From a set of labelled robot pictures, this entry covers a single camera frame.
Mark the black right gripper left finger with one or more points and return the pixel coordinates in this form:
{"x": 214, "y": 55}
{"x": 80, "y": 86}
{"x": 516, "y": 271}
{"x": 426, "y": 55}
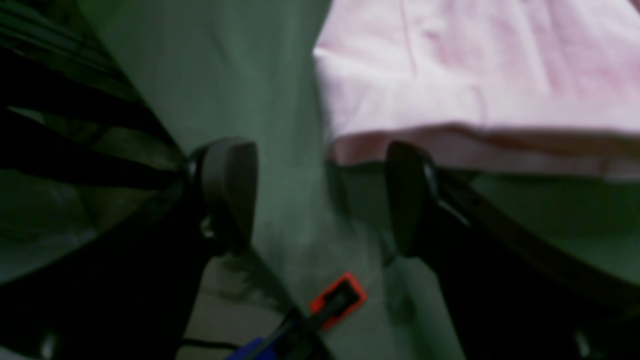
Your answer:
{"x": 129, "y": 293}

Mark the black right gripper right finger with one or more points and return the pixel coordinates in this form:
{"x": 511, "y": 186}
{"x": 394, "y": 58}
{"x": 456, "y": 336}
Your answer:
{"x": 510, "y": 295}

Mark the pink t-shirt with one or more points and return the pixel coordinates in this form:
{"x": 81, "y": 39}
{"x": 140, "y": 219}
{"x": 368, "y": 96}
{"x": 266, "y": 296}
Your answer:
{"x": 546, "y": 87}

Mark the orange clamp right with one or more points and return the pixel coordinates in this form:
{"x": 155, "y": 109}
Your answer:
{"x": 338, "y": 301}

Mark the green table cloth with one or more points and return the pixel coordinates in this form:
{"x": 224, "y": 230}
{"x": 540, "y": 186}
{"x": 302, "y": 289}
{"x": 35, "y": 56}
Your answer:
{"x": 246, "y": 67}

